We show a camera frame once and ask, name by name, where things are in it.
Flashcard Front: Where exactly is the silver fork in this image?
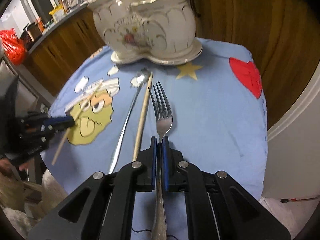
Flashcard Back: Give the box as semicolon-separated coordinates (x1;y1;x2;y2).
149;81;173;239

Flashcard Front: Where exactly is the grey kitchen countertop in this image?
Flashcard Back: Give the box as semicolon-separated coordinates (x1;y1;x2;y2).
28;2;88;55

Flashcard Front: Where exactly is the person's left hand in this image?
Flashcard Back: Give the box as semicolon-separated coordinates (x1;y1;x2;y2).
0;158;29;178

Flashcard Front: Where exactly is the wooden chopstick right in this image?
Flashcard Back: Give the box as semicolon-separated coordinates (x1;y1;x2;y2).
132;73;153;161

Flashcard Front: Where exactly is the wooden chopstick under fork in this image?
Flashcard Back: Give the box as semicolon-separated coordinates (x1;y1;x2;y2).
52;82;103;166

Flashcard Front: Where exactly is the blue cartoon tablecloth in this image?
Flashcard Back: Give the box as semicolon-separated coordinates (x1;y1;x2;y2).
42;39;268;199

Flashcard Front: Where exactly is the red plastic bag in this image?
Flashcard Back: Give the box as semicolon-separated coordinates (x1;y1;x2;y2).
0;28;27;66

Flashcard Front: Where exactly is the copper pot with lid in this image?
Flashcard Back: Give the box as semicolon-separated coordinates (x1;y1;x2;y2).
20;23;42;43

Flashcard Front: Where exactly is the white ceramic utensil holder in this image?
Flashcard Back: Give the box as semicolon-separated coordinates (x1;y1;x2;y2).
88;0;202;66

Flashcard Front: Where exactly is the silver clover handle spoon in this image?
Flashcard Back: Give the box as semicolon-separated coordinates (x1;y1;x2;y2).
107;68;151;174

